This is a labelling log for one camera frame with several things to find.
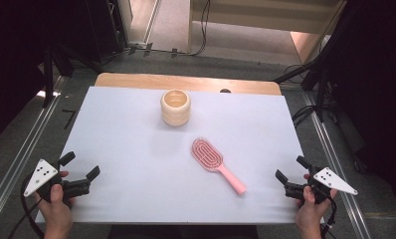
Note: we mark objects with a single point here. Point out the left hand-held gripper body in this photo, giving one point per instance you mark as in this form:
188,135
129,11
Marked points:
41,174

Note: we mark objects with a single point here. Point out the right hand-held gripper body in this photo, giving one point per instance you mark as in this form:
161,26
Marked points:
332,181

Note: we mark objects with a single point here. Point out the pink hairbrush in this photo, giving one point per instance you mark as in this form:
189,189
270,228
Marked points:
207,155

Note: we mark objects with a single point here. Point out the cream ribbed cup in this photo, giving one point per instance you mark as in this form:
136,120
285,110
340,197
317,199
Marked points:
175,113

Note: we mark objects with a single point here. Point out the person's right hand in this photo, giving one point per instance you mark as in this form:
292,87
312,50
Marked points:
308,214

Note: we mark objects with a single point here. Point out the person's left hand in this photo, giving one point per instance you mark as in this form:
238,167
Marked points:
56,212

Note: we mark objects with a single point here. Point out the white table mat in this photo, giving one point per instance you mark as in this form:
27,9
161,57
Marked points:
146,156

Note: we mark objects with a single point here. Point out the black metal stand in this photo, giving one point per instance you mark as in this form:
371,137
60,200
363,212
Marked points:
48,73
320,79

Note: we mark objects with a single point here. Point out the dark round table grommet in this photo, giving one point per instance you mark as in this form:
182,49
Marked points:
225,90

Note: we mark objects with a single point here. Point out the wooden table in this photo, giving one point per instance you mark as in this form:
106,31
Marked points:
186,82

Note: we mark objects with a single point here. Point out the black cabinet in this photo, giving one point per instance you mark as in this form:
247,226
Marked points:
103,30

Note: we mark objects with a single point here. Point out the black floor brackets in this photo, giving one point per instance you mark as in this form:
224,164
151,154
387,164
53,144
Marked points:
148,48

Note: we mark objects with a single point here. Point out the light wooden shelf unit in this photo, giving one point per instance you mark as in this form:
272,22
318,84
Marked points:
265,16

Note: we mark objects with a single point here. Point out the metal floor rail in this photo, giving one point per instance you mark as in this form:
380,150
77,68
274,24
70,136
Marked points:
23,156
338,172

